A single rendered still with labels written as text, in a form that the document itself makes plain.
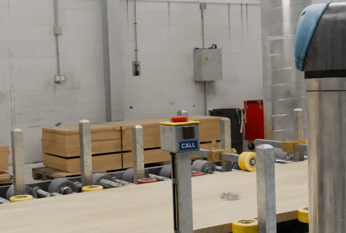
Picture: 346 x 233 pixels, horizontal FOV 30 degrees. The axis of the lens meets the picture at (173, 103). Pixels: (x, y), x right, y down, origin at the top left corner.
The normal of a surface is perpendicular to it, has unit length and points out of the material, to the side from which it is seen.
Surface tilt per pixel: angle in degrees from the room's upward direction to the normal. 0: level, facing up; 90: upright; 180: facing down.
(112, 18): 90
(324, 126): 88
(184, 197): 90
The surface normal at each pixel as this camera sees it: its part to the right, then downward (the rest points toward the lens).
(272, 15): -0.62, 0.07
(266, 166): 0.53, 0.03
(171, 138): -0.85, 0.06
